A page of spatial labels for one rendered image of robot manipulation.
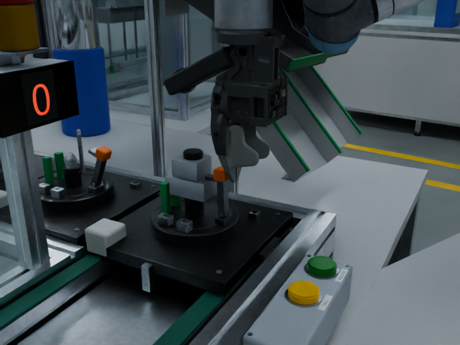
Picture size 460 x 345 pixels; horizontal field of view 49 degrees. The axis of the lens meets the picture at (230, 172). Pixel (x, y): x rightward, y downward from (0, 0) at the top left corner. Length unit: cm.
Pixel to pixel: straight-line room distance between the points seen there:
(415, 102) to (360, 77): 56
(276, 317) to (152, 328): 17
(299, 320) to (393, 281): 32
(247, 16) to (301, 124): 44
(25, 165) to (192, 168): 23
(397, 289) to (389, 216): 28
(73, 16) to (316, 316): 123
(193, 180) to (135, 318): 21
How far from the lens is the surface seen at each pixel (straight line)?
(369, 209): 116
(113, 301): 75
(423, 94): 478
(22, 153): 70
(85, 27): 164
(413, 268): 96
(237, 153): 70
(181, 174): 76
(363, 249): 100
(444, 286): 93
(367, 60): 490
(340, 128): 117
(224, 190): 75
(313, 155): 101
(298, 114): 104
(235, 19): 65
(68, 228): 84
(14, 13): 63
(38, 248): 76
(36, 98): 65
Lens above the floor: 134
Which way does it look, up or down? 21 degrees down
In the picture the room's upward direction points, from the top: straight up
